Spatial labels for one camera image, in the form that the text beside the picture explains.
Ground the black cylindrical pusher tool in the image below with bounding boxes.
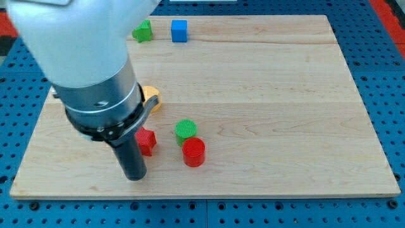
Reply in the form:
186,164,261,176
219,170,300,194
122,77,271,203
106,95,159,181

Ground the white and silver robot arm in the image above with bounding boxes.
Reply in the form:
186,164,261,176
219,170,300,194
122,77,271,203
6,0,159,181

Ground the red star block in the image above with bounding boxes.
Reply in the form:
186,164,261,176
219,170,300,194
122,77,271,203
135,127,157,156

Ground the yellow round block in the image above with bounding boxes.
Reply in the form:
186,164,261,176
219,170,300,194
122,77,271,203
142,85,162,113

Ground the green cylinder block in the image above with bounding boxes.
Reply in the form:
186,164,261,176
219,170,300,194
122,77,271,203
175,119,197,147

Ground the red cylinder block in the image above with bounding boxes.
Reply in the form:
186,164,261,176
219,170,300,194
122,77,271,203
182,137,206,167

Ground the green star block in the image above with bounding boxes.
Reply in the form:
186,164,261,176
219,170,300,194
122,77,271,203
132,20,153,43

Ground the blue cube block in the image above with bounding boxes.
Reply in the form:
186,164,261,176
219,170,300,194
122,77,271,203
171,20,188,42

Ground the light wooden board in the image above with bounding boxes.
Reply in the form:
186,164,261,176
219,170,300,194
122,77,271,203
9,15,401,200

